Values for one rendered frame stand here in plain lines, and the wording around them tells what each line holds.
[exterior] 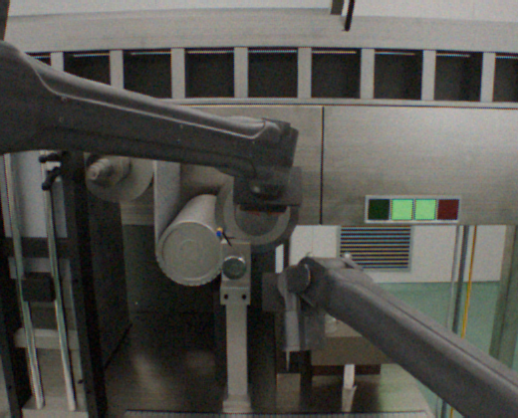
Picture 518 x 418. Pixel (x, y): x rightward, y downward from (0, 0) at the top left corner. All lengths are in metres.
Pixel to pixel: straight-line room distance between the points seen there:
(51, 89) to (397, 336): 0.40
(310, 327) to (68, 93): 0.48
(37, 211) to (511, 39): 1.11
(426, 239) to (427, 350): 3.34
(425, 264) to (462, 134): 2.73
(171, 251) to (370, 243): 2.93
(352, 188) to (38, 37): 0.86
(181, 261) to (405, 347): 0.46
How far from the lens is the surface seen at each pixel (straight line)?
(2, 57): 0.27
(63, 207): 0.76
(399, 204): 1.17
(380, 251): 3.71
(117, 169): 0.77
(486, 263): 4.08
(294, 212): 0.80
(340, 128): 1.12
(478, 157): 1.23
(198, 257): 0.83
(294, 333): 0.67
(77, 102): 0.29
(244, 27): 1.13
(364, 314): 0.55
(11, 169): 0.76
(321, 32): 1.13
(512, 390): 0.45
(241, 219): 0.78
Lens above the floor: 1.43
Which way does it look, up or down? 11 degrees down
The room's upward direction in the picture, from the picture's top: straight up
